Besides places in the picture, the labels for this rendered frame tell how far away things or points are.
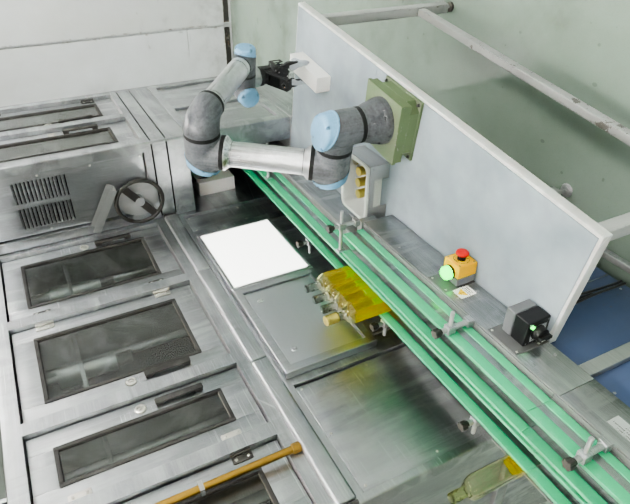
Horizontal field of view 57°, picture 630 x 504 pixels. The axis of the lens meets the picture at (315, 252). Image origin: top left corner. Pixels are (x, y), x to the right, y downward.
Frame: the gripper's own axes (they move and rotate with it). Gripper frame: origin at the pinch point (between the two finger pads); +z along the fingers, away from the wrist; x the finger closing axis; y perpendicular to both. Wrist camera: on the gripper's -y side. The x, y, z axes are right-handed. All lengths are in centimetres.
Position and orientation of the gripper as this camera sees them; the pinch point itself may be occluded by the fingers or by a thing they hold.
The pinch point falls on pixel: (306, 72)
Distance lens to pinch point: 243.6
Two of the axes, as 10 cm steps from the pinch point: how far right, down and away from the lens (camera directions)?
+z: 8.9, -2.5, 3.9
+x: -0.8, 7.5, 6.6
